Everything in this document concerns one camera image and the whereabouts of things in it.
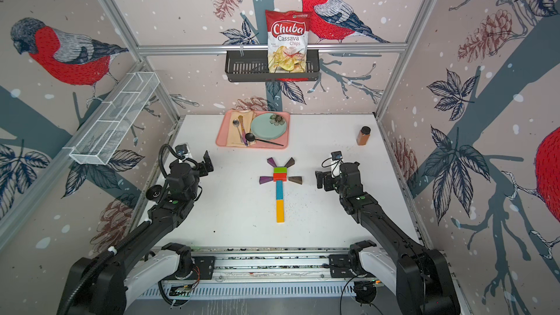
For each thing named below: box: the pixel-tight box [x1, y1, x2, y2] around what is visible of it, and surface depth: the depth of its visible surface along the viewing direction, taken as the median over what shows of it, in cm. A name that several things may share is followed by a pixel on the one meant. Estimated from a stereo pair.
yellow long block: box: [275, 199, 286, 224], surface depth 89 cm
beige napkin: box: [226, 109, 257, 147], surface depth 117 cm
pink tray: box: [215, 110, 291, 150], surface depth 113 cm
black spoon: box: [245, 132, 284, 147], surface depth 112 cm
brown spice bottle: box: [355, 125, 372, 146], surface depth 106 cm
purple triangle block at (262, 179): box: [258, 176, 274, 185], surface depth 97 cm
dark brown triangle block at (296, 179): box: [288, 175, 303, 185], surface depth 96 cm
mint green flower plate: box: [250, 112, 287, 140], surface depth 118 cm
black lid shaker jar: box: [145, 184, 164, 201], surface depth 81 cm
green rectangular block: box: [273, 166, 288, 174], surface depth 100 cm
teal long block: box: [275, 180, 284, 200], surface depth 94 cm
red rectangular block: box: [273, 172, 289, 182], surface depth 97 cm
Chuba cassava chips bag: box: [265, 10, 313, 73], surface depth 87 cm
